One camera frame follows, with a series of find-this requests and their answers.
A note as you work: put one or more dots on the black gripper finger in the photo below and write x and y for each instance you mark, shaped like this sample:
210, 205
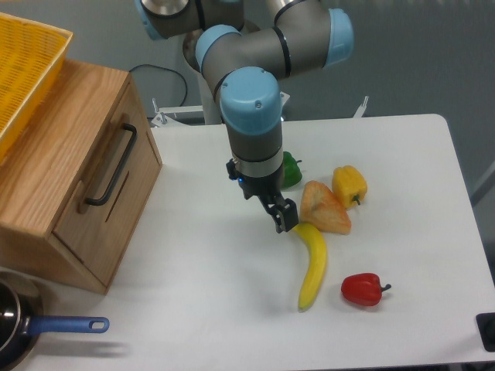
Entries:
289, 215
273, 211

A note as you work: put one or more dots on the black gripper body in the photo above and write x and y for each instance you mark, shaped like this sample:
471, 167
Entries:
266, 188

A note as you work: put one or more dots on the wooden top drawer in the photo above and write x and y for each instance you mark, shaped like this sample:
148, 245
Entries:
107, 203

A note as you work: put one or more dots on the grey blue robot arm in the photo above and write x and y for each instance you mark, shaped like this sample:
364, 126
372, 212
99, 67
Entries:
242, 72

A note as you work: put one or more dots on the wooden drawer cabinet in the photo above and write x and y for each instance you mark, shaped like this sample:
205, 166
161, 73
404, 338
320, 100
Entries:
42, 171

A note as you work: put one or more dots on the green bell pepper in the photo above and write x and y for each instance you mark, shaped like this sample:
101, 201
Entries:
292, 172

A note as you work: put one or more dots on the orange toast slice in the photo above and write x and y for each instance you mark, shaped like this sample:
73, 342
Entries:
321, 208

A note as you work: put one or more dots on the yellow banana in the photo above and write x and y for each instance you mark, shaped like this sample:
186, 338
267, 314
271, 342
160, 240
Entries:
317, 249

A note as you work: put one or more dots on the yellow bell pepper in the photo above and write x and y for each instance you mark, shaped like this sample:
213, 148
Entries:
349, 186

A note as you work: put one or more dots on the red bell pepper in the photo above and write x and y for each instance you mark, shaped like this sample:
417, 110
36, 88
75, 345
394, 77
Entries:
363, 289

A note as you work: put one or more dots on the black corner object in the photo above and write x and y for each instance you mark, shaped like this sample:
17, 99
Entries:
486, 325

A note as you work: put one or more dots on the yellow plastic basket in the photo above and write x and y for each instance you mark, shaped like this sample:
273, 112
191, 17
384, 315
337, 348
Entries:
32, 55

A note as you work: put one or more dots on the black pan blue handle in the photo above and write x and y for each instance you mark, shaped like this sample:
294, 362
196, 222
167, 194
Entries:
23, 320

